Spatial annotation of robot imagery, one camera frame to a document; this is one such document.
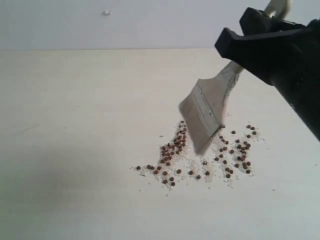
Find brown beans and white crumbs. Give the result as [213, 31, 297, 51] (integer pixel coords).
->
[119, 111, 278, 198]

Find wooden paint brush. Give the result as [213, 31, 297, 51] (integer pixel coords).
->
[177, 0, 293, 156]

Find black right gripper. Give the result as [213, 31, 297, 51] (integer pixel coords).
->
[215, 7, 320, 140]

